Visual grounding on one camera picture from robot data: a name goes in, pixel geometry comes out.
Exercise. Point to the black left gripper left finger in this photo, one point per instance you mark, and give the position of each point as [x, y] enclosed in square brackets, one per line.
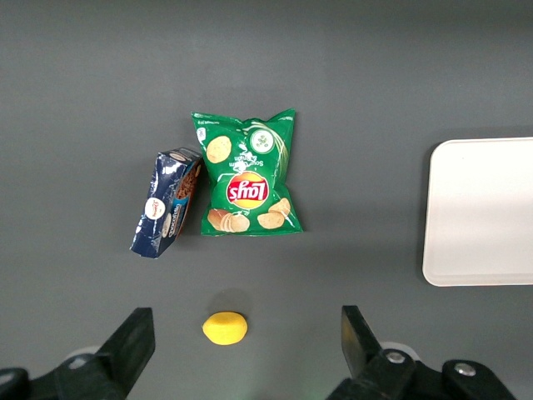
[121, 354]

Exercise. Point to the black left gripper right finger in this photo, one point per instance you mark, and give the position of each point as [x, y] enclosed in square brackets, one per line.
[366, 354]

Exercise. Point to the white plastic tray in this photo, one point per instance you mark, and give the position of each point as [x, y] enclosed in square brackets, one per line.
[483, 212]

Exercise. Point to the yellow lemon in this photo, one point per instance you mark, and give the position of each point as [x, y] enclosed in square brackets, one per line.
[225, 328]

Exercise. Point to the blue cookie box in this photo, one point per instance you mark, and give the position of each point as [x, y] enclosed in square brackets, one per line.
[166, 204]

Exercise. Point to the green Lays chips bag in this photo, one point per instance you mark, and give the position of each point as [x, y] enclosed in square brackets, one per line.
[247, 175]

